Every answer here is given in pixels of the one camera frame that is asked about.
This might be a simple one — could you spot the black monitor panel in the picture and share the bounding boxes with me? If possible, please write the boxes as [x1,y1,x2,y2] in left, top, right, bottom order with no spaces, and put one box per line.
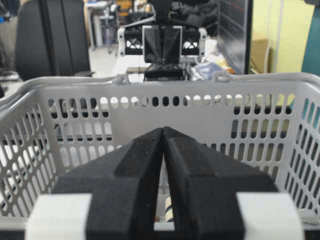
[216,0,254,75]

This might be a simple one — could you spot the cardboard box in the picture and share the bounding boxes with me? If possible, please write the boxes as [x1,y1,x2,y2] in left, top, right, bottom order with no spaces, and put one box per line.
[250,35,270,73]

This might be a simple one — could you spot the grey plastic shopping basket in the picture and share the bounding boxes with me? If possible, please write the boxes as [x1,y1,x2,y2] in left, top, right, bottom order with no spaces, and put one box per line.
[0,72,320,231]

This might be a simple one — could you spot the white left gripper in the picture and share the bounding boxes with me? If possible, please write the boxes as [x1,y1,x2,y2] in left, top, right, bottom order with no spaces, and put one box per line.
[117,25,208,63]

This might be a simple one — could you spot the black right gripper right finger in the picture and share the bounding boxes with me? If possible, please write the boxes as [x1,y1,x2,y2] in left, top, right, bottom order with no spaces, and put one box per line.
[162,126,306,240]

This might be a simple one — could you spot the black office chair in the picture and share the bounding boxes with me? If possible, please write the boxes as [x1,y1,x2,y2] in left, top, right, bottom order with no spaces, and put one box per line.
[14,0,93,81]

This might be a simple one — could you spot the striped item in basket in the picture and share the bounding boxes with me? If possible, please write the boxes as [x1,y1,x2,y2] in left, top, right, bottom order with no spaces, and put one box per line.
[164,195,174,223]

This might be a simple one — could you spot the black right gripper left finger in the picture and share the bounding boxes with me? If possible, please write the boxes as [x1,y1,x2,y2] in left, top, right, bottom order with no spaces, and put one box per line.
[24,127,165,240]

